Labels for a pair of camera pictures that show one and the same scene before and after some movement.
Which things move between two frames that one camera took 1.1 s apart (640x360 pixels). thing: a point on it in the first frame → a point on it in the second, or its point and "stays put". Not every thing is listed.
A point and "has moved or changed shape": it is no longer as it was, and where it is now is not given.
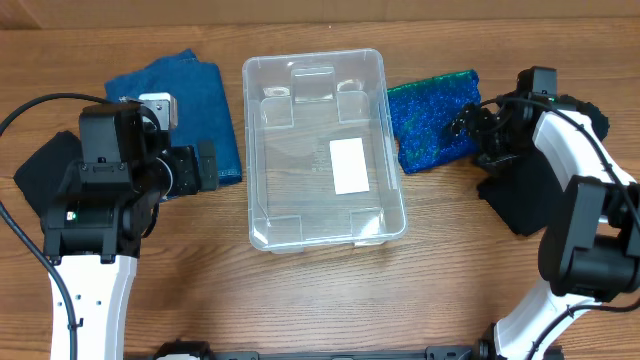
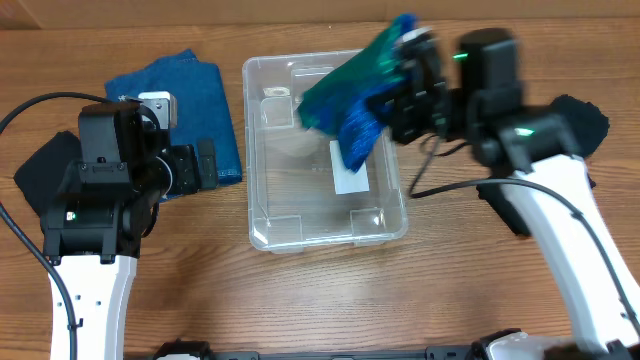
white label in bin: (349, 166) stays put
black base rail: (196, 350) stays put
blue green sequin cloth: (423, 115) has moved or changed shape
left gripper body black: (179, 174) stays put
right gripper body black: (480, 126) → (406, 93)
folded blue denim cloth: (204, 111) stays put
